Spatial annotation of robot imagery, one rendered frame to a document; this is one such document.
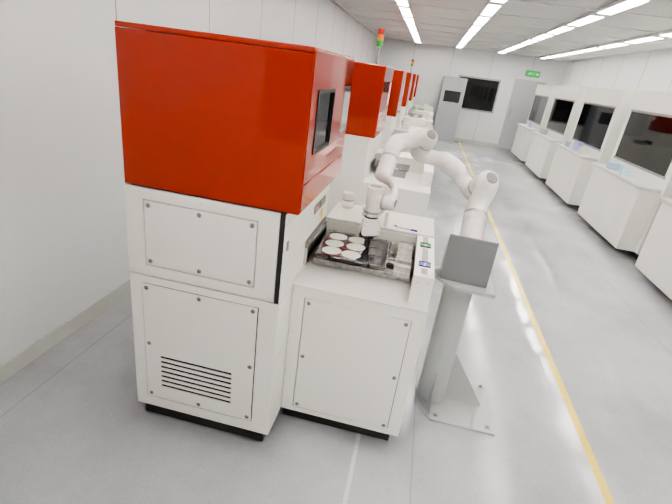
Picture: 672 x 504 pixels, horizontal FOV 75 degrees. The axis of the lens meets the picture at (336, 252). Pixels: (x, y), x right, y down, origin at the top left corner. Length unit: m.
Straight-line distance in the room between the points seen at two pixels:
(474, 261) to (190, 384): 1.53
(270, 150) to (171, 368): 1.20
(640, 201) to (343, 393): 5.02
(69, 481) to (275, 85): 1.85
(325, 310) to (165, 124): 1.04
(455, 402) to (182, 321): 1.66
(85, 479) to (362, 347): 1.33
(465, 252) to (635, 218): 4.45
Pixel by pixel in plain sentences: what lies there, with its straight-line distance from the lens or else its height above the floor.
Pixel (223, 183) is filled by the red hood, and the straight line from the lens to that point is 1.77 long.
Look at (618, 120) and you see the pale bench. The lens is 8.49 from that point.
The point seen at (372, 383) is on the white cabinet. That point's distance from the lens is 2.23.
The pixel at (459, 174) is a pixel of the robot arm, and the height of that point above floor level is 1.31.
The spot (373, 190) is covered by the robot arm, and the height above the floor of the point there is 1.22.
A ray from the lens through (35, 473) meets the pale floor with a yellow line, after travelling 2.48.
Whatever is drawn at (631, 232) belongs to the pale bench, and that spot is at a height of 0.32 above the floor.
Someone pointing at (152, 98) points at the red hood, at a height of 1.57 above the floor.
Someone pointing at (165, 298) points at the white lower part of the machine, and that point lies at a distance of 2.10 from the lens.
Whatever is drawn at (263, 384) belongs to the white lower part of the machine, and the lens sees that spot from 2.13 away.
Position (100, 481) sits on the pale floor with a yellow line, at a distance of 2.36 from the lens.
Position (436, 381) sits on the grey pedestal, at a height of 0.17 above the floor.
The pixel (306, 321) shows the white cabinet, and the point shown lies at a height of 0.64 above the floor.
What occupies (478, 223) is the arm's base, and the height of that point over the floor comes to 1.11.
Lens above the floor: 1.77
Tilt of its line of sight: 23 degrees down
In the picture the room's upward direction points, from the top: 8 degrees clockwise
